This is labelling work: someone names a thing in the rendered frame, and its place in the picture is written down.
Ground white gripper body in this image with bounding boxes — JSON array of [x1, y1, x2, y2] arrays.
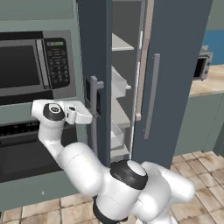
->
[[73, 101, 94, 125]]

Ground white freezer shelf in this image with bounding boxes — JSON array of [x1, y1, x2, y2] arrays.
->
[[111, 97, 131, 130], [110, 143, 130, 161], [111, 32, 136, 53]]

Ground clear white freezer bin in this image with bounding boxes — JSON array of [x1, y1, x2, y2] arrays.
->
[[111, 66, 132, 98], [110, 120, 125, 150]]

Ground dark blue-grey freezer door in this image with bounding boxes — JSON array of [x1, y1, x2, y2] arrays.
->
[[76, 0, 114, 168]]

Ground dark blue-grey fridge door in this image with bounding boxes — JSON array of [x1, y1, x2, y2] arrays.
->
[[131, 0, 214, 170]]

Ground silver black microwave oven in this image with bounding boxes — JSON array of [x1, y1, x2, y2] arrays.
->
[[0, 30, 77, 100]]

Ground black built-in oven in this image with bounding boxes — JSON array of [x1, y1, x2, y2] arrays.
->
[[0, 120, 79, 184]]

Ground dark blue-grey fridge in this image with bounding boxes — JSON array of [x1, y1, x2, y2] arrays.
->
[[110, 0, 156, 165]]

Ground grey-green tall cupboard unit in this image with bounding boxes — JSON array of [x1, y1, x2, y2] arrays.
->
[[0, 0, 88, 212]]

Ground grey-green counter cupboards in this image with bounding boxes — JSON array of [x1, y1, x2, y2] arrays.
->
[[174, 92, 224, 157]]

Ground silver toaster oven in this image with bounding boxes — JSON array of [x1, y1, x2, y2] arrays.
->
[[192, 45, 214, 81]]

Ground grey freezer door handle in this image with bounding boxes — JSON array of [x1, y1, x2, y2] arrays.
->
[[88, 75, 105, 156]]

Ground grey fridge door handle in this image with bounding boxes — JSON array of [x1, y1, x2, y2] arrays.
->
[[143, 52, 161, 141]]

